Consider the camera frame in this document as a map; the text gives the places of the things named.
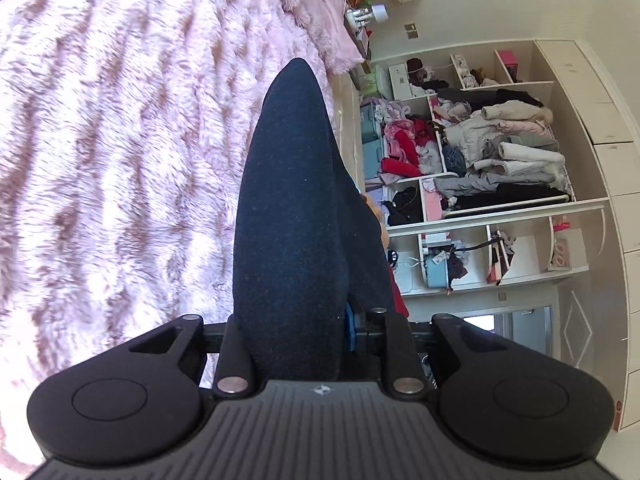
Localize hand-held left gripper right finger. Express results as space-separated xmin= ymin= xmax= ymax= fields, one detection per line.
xmin=344 ymin=305 xmax=493 ymax=397

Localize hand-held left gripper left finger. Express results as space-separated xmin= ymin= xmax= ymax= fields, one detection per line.
xmin=129 ymin=314 xmax=258 ymax=397

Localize dark navy pants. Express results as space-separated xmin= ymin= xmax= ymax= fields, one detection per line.
xmin=232 ymin=57 xmax=412 ymax=382

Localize red cloth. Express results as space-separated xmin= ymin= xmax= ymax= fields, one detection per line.
xmin=389 ymin=262 xmax=410 ymax=322

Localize light blue round box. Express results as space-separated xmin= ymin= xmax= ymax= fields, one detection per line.
xmin=424 ymin=252 xmax=451 ymax=291

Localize brown plush toy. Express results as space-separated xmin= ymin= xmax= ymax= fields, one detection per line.
xmin=361 ymin=191 xmax=392 ymax=261

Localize blue storage box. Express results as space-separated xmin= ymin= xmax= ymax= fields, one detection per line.
xmin=360 ymin=105 xmax=386 ymax=143
xmin=361 ymin=140 xmax=388 ymax=181

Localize pile of clothes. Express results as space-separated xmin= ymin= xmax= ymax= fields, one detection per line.
xmin=372 ymin=55 xmax=573 ymax=226

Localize white box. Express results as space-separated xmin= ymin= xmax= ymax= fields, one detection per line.
xmin=387 ymin=62 xmax=413 ymax=101

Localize white open wardrobe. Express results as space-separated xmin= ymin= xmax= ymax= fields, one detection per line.
xmin=357 ymin=39 xmax=626 ymax=301

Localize pink box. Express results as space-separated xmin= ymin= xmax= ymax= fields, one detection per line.
xmin=500 ymin=50 xmax=521 ymax=83

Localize bunched pink fluffy blanket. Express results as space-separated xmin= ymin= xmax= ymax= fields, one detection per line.
xmin=264 ymin=0 xmax=373 ymax=67

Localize white drawer cabinet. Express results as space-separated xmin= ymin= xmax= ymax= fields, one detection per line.
xmin=535 ymin=37 xmax=640 ymax=436

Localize cream bed frame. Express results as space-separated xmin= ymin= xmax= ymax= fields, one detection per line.
xmin=330 ymin=72 xmax=366 ymax=191

